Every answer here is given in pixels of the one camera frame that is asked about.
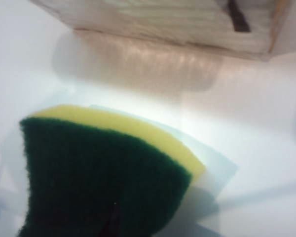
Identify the white gold tissue pack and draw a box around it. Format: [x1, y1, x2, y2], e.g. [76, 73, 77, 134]
[29, 0, 293, 61]

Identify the yellow green scouring sponge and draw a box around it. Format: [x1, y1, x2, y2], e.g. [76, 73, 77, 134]
[19, 103, 206, 237]

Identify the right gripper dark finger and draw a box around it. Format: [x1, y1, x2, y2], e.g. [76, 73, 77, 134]
[106, 203, 124, 237]

